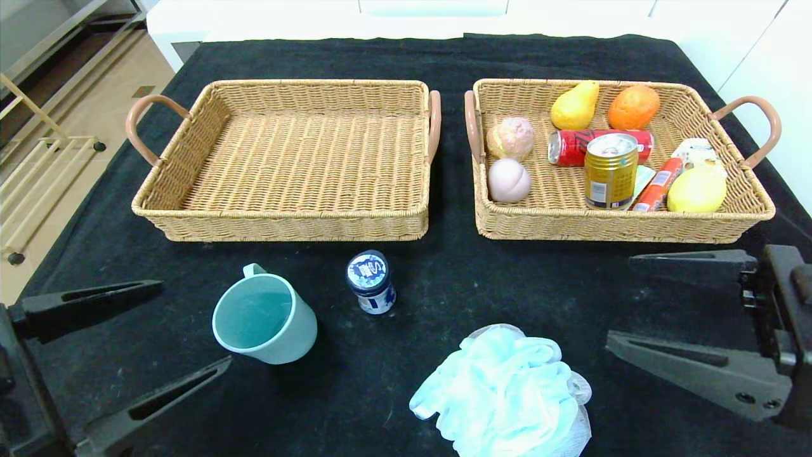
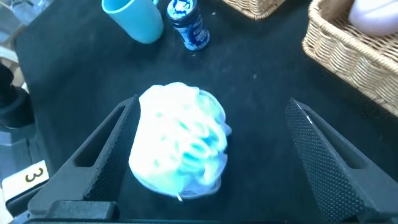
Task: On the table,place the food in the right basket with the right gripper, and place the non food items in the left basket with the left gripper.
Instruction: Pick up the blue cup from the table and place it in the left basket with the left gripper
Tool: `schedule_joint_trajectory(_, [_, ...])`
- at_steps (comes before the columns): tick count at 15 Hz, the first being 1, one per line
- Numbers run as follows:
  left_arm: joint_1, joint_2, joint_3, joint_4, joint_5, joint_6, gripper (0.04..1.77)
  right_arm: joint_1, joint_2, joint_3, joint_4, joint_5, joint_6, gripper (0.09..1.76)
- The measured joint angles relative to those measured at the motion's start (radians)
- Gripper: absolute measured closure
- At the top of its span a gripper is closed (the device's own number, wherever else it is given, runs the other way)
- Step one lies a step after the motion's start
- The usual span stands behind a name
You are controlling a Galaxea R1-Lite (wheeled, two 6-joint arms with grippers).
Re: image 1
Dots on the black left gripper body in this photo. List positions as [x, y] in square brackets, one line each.
[14, 374]

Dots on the small blue white bottle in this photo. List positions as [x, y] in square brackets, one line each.
[371, 279]

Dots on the orange fruit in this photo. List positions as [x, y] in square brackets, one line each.
[632, 108]

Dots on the empty wicker basket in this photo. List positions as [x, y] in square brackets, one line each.
[298, 165]

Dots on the white tea carton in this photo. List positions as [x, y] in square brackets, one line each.
[694, 151]

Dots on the teal plastic mug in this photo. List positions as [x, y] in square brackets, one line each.
[288, 330]

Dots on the light blue bath loofah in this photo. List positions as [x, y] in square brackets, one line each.
[501, 393]

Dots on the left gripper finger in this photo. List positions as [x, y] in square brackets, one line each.
[70, 314]
[114, 438]

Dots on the red cola can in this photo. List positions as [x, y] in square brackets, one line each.
[568, 147]

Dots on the gold Red Bull can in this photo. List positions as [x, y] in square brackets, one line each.
[610, 174]

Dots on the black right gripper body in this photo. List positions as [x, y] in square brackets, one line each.
[781, 330]

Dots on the grey metal shelf frame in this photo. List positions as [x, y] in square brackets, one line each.
[63, 32]

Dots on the yellow pear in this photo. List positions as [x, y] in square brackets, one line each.
[574, 110]

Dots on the orange sausage stick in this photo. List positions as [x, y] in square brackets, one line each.
[660, 184]

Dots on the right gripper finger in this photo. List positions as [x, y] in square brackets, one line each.
[685, 261]
[717, 377]

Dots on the lumpy pink bread bun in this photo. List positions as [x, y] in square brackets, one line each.
[510, 138]

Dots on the pink peach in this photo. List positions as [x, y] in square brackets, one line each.
[509, 181]

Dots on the green candy packet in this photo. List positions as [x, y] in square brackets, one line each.
[644, 178]

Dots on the wicker basket with food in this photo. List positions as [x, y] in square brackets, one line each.
[558, 197]

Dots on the cream wooden rack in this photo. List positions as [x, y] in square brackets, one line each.
[16, 259]

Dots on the yellow lemon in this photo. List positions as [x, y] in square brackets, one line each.
[698, 189]

